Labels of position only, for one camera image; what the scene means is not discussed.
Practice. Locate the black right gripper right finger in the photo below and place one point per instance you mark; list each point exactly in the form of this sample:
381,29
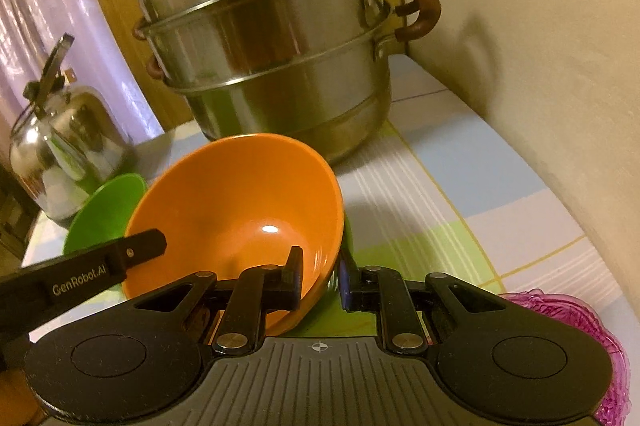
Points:
383,292

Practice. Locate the orange plastic bowl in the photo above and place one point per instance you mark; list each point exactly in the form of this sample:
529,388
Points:
242,202

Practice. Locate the person's left hand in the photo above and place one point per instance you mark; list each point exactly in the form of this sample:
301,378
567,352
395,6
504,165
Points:
18,405

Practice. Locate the stainless steel steamer pot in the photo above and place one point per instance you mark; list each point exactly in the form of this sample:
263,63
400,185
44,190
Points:
285,31

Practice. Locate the purple curtain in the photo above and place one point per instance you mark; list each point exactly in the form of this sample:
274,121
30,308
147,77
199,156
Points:
29,30

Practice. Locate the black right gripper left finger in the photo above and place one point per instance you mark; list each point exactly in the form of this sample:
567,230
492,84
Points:
257,292

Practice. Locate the green plastic bowl near pot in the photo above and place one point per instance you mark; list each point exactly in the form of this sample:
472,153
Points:
346,246

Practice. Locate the stainless steel kettle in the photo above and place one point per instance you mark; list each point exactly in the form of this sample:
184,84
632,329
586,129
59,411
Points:
65,144

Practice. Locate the checkered tablecloth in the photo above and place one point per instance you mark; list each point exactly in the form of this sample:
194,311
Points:
438,189

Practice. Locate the green plastic bowl near kettle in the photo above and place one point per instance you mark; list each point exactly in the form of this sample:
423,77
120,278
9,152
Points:
106,213

